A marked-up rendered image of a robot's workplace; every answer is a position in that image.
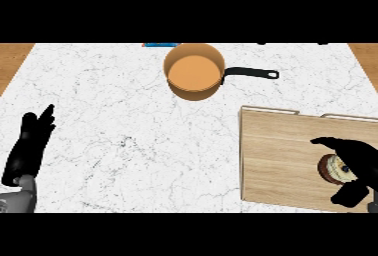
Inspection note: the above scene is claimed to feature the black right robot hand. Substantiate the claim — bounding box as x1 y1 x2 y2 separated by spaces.
310 136 378 209

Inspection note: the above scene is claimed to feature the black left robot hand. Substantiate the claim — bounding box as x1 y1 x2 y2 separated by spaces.
0 103 57 188

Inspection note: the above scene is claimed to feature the brown cupcake with cream top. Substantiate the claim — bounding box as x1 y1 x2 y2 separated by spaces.
316 153 360 186

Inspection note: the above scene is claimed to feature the blue flat object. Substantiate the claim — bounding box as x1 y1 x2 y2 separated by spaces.
141 42 180 48

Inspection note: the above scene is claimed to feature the orange pot with black handle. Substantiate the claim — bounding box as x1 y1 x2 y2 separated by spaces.
162 43 280 102

